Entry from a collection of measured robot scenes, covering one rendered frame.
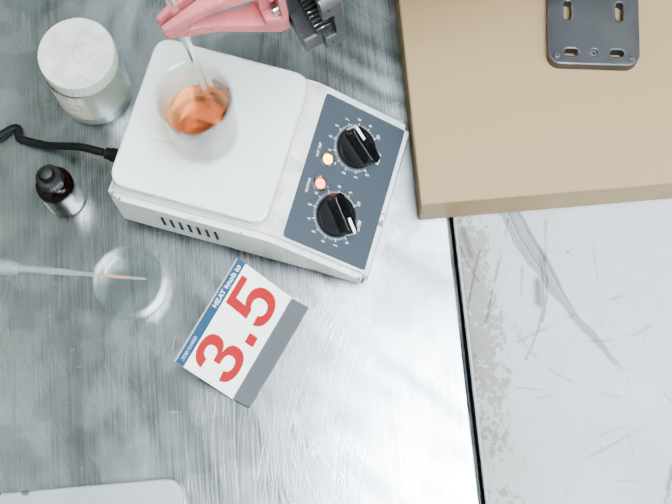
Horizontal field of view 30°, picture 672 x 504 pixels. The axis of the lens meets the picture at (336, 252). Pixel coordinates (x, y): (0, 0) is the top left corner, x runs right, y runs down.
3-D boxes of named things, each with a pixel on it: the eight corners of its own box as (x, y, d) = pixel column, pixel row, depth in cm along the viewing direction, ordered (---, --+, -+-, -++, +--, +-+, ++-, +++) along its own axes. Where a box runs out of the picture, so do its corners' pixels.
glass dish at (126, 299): (148, 240, 99) (144, 233, 96) (179, 300, 97) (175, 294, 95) (85, 273, 98) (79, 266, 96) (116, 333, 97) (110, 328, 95)
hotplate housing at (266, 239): (409, 136, 101) (414, 99, 93) (365, 289, 97) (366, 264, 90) (146, 67, 102) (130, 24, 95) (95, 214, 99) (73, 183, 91)
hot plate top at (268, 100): (312, 80, 93) (312, 75, 93) (265, 229, 90) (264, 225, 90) (159, 39, 94) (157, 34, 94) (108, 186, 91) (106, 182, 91)
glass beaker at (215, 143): (178, 94, 93) (162, 49, 85) (250, 107, 92) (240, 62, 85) (160, 170, 91) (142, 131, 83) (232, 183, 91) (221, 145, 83)
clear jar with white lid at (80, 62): (97, 45, 103) (76, 1, 95) (148, 91, 102) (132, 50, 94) (44, 95, 102) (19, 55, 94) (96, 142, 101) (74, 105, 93)
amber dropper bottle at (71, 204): (86, 182, 100) (66, 153, 93) (83, 218, 99) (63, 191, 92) (48, 182, 100) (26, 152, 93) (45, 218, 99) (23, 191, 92)
